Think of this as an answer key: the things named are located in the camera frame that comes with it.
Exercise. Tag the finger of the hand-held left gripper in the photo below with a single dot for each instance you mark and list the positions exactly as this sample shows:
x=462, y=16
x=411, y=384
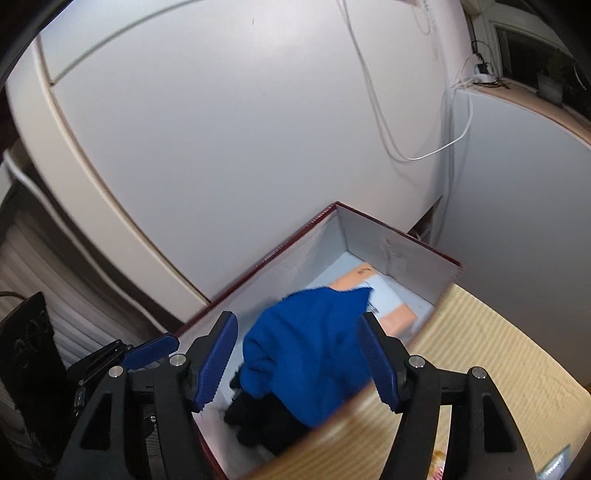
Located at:
x=152, y=349

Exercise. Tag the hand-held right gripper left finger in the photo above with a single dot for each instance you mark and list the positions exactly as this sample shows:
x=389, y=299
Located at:
x=214, y=364

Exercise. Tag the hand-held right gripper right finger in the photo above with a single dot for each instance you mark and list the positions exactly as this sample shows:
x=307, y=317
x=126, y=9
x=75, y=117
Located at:
x=379, y=364

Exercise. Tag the pink tissue pack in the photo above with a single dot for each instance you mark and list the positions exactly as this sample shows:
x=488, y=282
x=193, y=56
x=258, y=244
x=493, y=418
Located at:
x=397, y=318

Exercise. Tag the black fuzzy cloth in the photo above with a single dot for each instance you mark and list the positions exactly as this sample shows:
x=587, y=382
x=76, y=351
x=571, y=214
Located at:
x=258, y=420

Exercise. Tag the blue towel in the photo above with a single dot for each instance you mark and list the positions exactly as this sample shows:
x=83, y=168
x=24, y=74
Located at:
x=304, y=355

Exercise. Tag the red cardboard box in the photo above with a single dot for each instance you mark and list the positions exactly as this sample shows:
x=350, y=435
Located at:
x=392, y=258

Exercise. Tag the white slatted panel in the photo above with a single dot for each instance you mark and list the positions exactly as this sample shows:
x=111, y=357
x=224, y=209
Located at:
x=83, y=300

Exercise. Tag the white wardrobe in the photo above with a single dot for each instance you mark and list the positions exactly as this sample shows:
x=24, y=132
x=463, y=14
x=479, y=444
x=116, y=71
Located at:
x=207, y=138

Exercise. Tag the wooden windowsill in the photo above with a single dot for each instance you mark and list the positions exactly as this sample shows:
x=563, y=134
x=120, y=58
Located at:
x=545, y=108

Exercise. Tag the white power strip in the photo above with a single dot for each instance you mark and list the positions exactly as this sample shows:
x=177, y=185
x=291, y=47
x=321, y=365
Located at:
x=485, y=77

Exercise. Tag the potted plant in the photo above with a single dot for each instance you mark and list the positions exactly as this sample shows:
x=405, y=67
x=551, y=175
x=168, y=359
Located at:
x=551, y=83

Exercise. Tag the window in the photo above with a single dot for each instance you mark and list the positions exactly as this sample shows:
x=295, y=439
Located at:
x=531, y=46

